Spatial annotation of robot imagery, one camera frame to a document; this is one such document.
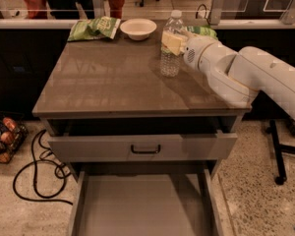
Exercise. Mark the black stand leg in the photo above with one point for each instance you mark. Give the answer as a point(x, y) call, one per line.
point(279, 149)

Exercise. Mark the grey open middle drawer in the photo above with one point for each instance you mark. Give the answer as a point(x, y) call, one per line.
point(145, 205)

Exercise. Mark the grey top drawer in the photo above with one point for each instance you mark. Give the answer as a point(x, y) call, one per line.
point(181, 138)

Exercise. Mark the white paper bowl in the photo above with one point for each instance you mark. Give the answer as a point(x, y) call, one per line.
point(138, 29)

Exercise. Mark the clear plastic water bottle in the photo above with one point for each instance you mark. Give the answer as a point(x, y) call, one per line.
point(172, 45)

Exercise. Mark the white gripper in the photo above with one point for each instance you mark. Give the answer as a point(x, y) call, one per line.
point(194, 52)

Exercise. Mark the grey drawer cabinet counter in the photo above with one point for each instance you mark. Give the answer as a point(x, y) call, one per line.
point(120, 79)

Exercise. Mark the green snack bag right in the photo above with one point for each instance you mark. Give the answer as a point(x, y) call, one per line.
point(202, 30)

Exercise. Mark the black wire basket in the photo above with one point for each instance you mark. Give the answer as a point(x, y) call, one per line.
point(12, 135)

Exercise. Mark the green chip bag left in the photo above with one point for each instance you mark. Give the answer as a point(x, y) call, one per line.
point(98, 28)

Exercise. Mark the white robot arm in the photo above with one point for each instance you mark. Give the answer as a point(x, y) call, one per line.
point(236, 77)

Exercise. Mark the black drawer handle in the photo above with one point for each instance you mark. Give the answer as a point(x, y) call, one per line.
point(156, 150)

